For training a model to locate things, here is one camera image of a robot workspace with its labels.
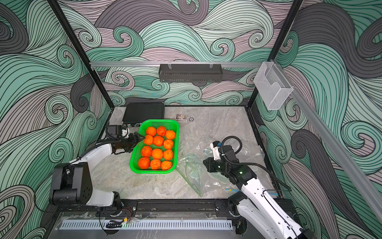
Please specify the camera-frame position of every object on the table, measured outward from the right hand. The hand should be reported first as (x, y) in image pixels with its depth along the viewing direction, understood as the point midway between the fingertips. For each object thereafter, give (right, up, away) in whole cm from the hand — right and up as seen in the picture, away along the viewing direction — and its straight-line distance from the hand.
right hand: (203, 162), depth 76 cm
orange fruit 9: (-33, -2, +7) cm, 34 cm away
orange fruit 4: (-33, +10, +16) cm, 38 cm away
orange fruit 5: (-21, +7, +15) cm, 27 cm away
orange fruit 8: (-20, +1, +11) cm, 23 cm away
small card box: (-13, +24, +34) cm, 44 cm away
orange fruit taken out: (-33, +15, +21) cm, 42 cm away
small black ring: (-6, +23, +37) cm, 43 cm away
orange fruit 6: (-33, +3, +11) cm, 36 cm away
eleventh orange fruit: (-27, -3, +7) cm, 28 cm away
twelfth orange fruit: (-21, -4, +7) cm, 22 cm away
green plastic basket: (-19, +18, +25) cm, 37 cm away
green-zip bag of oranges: (-6, -5, +6) cm, 10 cm away
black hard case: (-48, +27, +34) cm, 65 cm away
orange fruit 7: (-27, +2, +11) cm, 29 cm away
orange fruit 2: (-20, +12, +21) cm, 31 cm away
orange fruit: (-26, +15, +21) cm, 37 cm away
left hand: (-37, +11, +12) cm, 41 cm away
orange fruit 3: (-27, +9, +16) cm, 33 cm away
